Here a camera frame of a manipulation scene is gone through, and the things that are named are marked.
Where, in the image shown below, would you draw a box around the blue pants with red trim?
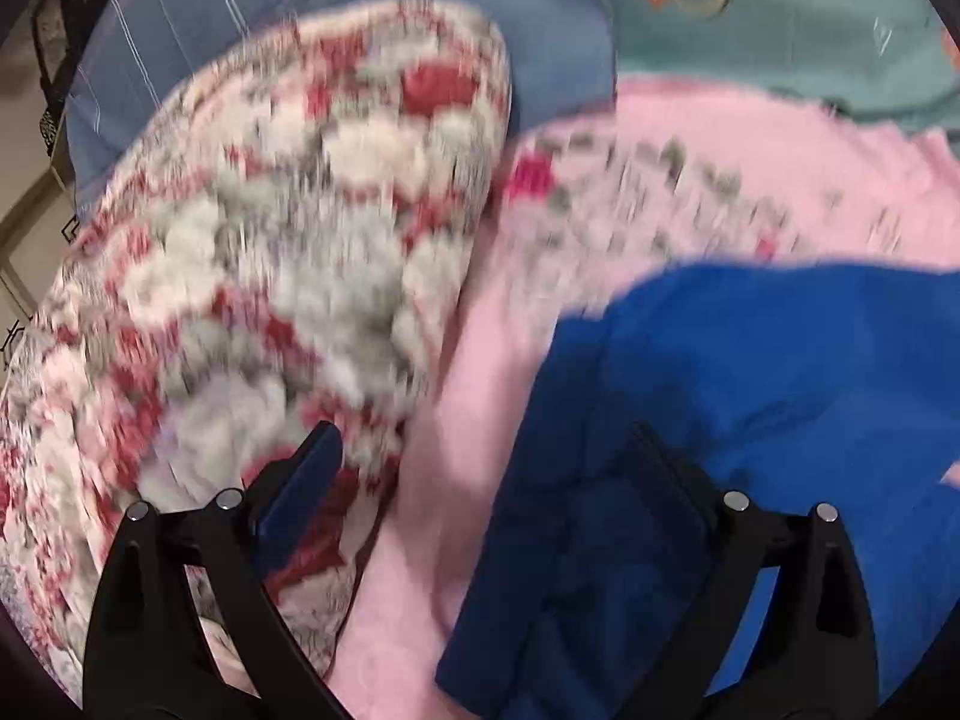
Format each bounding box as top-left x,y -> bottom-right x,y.
436,265 -> 958,718

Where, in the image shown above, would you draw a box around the red white floral quilt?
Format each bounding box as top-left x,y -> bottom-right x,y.
2,0 -> 511,697

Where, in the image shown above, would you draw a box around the pink floral bed sheet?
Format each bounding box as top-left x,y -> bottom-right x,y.
329,76 -> 958,718

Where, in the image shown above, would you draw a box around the blue plaid pillow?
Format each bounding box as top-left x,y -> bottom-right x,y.
62,0 -> 619,223

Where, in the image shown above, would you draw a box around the teal heart print cloth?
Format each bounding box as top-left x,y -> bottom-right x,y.
604,0 -> 958,138

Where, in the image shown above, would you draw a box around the dark framed window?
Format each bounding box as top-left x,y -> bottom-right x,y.
29,0 -> 88,154

